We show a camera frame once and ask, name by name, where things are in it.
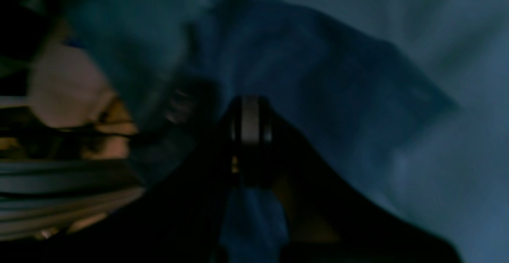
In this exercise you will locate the teal table cloth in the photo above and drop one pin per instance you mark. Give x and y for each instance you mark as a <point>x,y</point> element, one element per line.
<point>452,180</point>

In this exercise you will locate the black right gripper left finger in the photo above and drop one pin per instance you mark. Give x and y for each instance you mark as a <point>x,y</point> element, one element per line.
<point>177,221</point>

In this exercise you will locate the dark blue T-shirt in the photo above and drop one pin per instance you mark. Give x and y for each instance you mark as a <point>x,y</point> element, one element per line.
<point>355,98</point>

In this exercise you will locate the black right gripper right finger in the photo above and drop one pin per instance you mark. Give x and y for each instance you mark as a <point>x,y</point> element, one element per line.
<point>328,221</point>

